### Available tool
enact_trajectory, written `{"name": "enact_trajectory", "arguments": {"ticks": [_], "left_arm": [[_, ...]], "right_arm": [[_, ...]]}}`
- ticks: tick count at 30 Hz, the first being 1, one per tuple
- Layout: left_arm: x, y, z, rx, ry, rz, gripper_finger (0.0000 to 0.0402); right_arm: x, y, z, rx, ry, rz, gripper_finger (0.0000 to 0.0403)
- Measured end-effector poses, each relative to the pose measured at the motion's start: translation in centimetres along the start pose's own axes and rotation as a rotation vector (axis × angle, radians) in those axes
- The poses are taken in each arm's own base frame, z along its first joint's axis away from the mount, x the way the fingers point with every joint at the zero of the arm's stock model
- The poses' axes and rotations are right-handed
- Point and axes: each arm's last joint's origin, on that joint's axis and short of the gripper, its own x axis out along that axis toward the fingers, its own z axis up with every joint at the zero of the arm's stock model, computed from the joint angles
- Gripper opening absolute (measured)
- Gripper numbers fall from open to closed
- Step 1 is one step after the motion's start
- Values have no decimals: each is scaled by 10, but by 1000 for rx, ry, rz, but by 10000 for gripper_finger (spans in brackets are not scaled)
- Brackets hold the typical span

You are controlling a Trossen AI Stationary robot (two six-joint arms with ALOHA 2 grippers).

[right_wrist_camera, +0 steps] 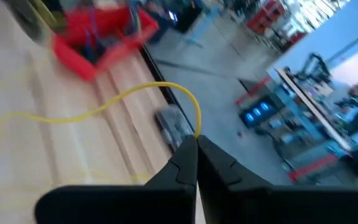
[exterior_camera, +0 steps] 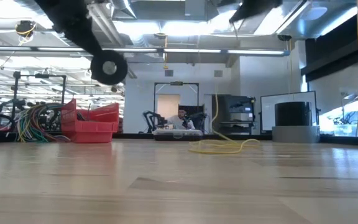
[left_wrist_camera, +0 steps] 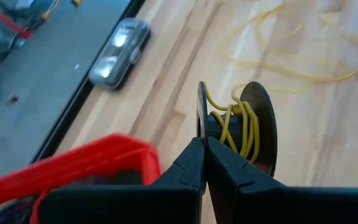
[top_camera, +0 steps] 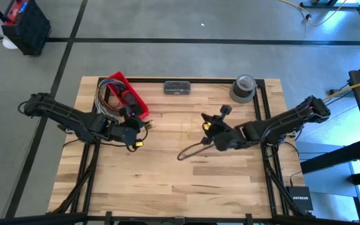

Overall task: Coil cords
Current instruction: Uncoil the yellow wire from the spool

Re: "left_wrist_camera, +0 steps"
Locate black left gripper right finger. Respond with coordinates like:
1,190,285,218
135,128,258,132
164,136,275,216
206,136,358,224

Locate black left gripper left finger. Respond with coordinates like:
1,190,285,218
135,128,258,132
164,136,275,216
37,136,206,224

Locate thin yellow wire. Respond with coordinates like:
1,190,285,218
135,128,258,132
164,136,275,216
203,1,358,165

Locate black wire spool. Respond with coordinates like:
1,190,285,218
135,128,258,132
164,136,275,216
196,80,278,179

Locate red plastic bin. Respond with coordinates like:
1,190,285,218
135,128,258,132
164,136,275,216
0,133,162,224

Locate dark grey rectangular case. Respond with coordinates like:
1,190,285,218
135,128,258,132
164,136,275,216
88,17,152,91

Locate red metal bar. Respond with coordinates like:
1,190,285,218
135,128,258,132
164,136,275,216
0,0,33,40

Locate black aluminium table frame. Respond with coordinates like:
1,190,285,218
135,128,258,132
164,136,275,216
29,0,147,165

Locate yellow floor cable with plug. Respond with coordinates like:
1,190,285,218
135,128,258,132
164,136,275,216
40,0,61,21

